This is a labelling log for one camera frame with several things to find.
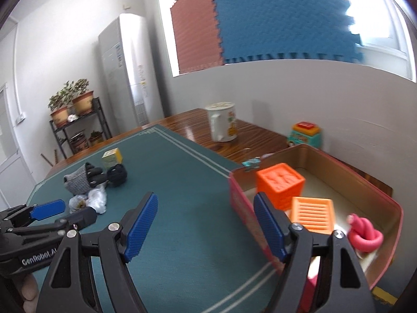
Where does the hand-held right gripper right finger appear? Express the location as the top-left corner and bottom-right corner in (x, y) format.
(253, 192), (379, 313)

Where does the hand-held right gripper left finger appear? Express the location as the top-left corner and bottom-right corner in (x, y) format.
(35, 192), (159, 313)

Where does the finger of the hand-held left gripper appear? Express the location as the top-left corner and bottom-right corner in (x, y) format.
(0, 199), (66, 232)
(18, 207), (97, 237)

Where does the clear plastic bag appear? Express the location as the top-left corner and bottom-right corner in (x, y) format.
(68, 187), (108, 215)

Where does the pink cardboard box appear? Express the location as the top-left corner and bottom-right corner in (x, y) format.
(228, 143), (404, 300)

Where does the person's left hand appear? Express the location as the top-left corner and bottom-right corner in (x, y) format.
(16, 273), (39, 313)

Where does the grey and black glove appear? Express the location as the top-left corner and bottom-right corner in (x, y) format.
(63, 162), (108, 194)

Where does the orange plastic cube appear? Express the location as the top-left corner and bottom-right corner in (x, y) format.
(256, 162), (307, 211)

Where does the orange slatted flat crate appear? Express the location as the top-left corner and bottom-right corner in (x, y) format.
(287, 196), (336, 235)

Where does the green table mat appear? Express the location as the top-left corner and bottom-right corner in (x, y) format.
(24, 124), (288, 313)

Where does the black yarn ball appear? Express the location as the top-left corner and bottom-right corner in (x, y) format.
(106, 164), (128, 188)

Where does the white door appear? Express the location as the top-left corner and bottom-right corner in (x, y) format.
(0, 82), (37, 210)

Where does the yellow-green small box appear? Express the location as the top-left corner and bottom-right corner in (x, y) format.
(101, 148), (123, 170)

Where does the potted plant in terracotta pot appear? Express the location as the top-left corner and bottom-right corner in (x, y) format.
(70, 79), (95, 117)
(48, 81), (74, 128)

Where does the green orange toy box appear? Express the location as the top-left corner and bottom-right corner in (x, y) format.
(287, 121), (323, 149)

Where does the black metal plant shelf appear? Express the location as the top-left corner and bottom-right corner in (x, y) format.
(49, 97), (113, 161)

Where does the white lidded mug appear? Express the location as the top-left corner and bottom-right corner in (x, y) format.
(205, 102), (238, 143)

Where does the white standing air conditioner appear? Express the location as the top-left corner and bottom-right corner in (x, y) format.
(98, 13), (164, 128)

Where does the red foam mat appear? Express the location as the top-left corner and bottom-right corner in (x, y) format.
(170, 0), (226, 74)

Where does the blue foam mat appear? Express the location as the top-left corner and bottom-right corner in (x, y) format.
(208, 0), (364, 66)

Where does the window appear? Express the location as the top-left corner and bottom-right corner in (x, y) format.
(154, 0), (417, 83)

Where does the pink knotted rope toy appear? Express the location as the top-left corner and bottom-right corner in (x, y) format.
(346, 213), (384, 254)

